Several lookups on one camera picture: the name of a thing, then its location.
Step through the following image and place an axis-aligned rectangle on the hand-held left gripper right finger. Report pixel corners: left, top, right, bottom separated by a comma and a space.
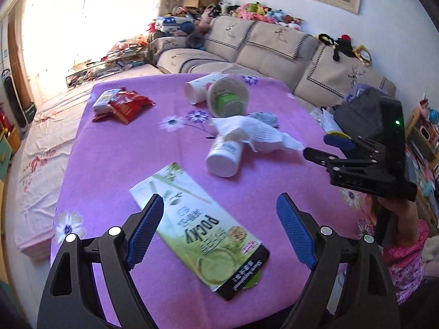
276, 192, 402, 329

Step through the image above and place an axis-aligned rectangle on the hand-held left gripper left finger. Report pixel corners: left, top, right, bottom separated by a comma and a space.
37, 194, 165, 329

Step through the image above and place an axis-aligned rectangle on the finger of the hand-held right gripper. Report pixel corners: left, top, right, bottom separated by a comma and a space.
323, 134, 357, 151
303, 147, 347, 169

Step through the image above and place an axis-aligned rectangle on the green snack box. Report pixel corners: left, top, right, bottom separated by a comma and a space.
130, 162, 270, 301

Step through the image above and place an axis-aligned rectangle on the grey cloth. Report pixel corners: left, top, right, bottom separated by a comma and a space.
249, 111, 279, 128

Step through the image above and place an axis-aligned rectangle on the white tissue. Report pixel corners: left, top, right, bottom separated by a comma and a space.
210, 116, 305, 153

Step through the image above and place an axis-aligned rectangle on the white bottle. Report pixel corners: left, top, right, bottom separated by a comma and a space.
205, 135, 246, 178

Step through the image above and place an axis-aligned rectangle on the green lidded plastic bowl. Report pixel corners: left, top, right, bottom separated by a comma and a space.
206, 75, 250, 118

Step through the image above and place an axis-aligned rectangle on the white paper cup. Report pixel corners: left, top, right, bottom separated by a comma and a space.
184, 72, 223, 105

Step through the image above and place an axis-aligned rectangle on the person's right forearm pink sleeve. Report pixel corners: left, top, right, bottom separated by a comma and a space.
382, 219, 433, 307

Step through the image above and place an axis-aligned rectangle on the person's right hand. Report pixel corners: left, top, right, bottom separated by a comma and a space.
365, 195, 422, 249

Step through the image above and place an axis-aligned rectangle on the toy shelf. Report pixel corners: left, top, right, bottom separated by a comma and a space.
405, 99, 439, 227

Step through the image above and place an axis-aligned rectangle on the purple floral tablecloth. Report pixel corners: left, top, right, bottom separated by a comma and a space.
50, 73, 381, 329

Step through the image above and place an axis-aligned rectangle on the yellow plush toy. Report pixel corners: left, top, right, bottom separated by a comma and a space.
353, 44, 373, 66

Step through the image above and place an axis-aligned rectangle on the black red plush toy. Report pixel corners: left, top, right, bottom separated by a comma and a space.
317, 33, 355, 62

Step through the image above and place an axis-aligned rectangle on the beige sofa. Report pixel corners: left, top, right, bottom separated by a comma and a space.
147, 15, 396, 108

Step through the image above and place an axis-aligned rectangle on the red snack packet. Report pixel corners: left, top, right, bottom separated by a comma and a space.
92, 91, 156, 124

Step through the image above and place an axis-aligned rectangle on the white floral bedsheet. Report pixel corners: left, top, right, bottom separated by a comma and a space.
15, 63, 162, 257

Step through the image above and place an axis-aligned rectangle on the small white blue box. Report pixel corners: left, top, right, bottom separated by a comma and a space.
92, 88, 122, 112

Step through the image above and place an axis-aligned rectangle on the row of plush toys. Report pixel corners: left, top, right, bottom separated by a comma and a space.
147, 2, 304, 31

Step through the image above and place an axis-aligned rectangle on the green cabinet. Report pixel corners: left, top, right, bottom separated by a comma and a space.
0, 127, 14, 165

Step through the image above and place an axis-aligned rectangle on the small black box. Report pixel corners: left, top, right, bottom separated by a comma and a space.
24, 103, 38, 124

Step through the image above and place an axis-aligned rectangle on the dark round cushion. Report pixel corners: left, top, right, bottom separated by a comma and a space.
187, 32, 206, 50

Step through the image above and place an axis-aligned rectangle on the pile of books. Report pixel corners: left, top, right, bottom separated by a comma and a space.
65, 38, 150, 88

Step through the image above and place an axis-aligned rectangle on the white tower fan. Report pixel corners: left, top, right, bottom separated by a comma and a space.
2, 69, 30, 134

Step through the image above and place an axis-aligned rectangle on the white blue suitcase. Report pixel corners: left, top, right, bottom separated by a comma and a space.
154, 17, 187, 33

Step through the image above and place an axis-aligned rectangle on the sheer white curtain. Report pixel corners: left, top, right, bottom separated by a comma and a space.
21, 0, 165, 86

